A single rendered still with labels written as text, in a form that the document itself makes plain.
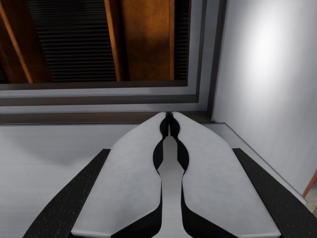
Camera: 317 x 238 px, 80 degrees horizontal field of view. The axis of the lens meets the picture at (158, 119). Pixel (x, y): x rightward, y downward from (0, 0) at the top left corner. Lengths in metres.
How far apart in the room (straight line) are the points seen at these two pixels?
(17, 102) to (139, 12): 0.19
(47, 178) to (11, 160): 0.03
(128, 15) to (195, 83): 0.17
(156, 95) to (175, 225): 0.14
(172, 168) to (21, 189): 0.14
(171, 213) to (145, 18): 0.25
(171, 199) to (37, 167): 0.12
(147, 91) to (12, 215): 0.20
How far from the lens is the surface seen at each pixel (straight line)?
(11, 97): 0.21
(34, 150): 0.18
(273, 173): 0.19
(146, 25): 0.30
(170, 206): 0.20
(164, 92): 0.16
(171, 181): 0.18
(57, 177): 0.20
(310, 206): 0.64
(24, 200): 0.24
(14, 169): 0.21
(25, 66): 0.32
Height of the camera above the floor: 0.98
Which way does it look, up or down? 58 degrees down
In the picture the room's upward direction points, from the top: 177 degrees counter-clockwise
